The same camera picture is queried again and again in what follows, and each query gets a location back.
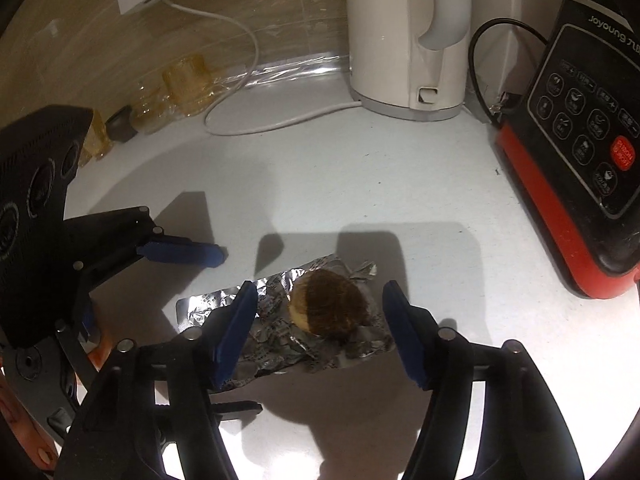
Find silver foil wrapper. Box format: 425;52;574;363
177;255;394;391

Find person left hand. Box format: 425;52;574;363
0;370;58;470

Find red black blender base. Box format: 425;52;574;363
498;0;639;299

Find white electric kettle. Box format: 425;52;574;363
346;0;472;122

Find black power cable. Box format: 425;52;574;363
467;17;550;126

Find white power cable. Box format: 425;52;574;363
164;0;364;137

